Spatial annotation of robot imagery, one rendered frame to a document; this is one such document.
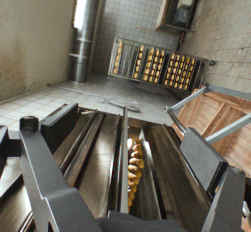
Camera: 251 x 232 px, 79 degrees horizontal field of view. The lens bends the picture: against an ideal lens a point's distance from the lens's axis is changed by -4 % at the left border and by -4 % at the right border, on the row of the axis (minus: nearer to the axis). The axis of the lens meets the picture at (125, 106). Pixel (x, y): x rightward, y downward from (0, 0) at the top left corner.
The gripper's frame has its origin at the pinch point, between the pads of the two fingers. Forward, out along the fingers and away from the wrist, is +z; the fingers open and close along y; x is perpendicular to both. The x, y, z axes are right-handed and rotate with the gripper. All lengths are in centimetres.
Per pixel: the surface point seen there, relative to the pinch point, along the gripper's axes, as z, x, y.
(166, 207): 43, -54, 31
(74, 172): 55, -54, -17
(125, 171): 45, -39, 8
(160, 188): 55, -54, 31
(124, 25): 499, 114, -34
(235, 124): 40, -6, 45
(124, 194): 31, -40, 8
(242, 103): 98, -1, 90
